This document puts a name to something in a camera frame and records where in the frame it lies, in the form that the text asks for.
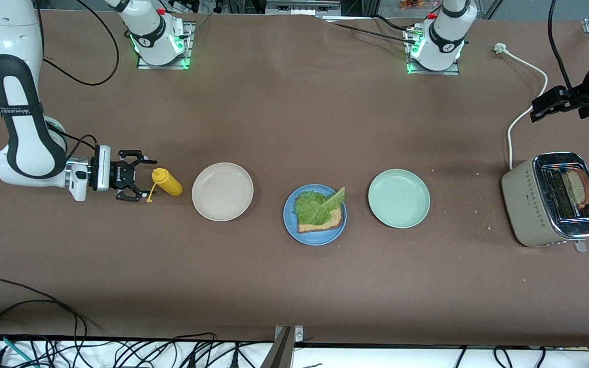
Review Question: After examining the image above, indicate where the bread slice with dark crust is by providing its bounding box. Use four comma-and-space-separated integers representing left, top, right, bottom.
564, 169, 589, 209

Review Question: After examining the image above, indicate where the teal cable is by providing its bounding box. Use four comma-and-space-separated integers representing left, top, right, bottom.
0, 333, 39, 368

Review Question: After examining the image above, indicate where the black base power cable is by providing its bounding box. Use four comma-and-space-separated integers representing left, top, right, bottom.
323, 14, 418, 44

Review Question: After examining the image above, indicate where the pale green round plate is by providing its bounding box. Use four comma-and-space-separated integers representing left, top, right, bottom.
368, 169, 431, 228

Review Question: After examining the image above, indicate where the white toaster power cord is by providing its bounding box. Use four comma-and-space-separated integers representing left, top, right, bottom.
494, 43, 549, 171

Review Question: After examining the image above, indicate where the beige round plate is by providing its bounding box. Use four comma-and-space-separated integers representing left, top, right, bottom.
192, 163, 254, 222

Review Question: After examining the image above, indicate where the green lettuce leaf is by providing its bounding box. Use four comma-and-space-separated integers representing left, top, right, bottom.
294, 187, 346, 226

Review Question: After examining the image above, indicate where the beige chrome toaster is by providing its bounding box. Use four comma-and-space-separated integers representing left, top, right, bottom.
501, 151, 589, 253

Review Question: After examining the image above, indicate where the white lower shelf board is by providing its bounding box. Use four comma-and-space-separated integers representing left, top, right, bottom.
0, 338, 589, 368

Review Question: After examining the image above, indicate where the grey power strip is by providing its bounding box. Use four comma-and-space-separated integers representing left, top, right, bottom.
265, 0, 342, 16

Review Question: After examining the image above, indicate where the yellow mustard squeeze bottle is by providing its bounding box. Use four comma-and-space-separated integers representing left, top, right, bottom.
146, 168, 183, 203

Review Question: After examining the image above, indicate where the blue round plate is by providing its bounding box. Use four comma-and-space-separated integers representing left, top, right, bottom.
283, 184, 347, 246

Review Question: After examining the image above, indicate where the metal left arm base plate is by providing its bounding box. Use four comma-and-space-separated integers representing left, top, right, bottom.
404, 28, 461, 76

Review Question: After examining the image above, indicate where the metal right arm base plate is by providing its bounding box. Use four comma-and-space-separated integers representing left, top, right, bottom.
136, 21, 194, 70

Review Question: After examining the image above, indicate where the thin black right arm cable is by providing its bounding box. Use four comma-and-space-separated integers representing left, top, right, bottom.
41, 0, 120, 86

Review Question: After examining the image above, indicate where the brown bread slice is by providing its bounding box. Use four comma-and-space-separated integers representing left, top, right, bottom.
297, 204, 344, 234

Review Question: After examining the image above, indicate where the aluminium profile post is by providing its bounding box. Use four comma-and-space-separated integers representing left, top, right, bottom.
261, 326, 305, 368

